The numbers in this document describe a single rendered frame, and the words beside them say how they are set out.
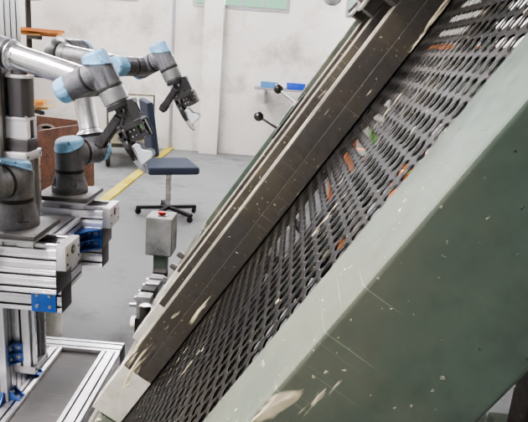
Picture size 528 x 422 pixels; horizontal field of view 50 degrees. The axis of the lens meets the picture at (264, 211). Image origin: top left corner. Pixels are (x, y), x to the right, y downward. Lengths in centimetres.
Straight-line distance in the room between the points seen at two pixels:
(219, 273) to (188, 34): 852
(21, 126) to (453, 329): 205
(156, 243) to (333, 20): 724
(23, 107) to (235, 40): 735
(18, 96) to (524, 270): 207
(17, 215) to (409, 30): 145
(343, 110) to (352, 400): 73
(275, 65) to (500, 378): 910
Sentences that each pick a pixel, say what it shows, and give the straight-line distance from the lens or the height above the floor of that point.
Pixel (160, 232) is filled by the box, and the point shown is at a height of 87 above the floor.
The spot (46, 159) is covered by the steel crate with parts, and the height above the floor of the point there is 54.
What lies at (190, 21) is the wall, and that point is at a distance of 953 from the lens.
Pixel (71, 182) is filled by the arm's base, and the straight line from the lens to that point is 250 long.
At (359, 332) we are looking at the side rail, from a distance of 34.
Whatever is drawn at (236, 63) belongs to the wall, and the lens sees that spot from 942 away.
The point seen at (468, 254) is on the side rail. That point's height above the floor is 157.
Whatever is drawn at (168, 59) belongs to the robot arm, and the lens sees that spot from 230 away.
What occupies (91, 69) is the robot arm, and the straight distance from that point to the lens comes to 166.
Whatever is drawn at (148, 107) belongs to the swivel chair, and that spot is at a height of 110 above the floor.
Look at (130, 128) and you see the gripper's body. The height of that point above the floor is 144.
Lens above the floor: 167
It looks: 16 degrees down
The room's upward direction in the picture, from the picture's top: 4 degrees clockwise
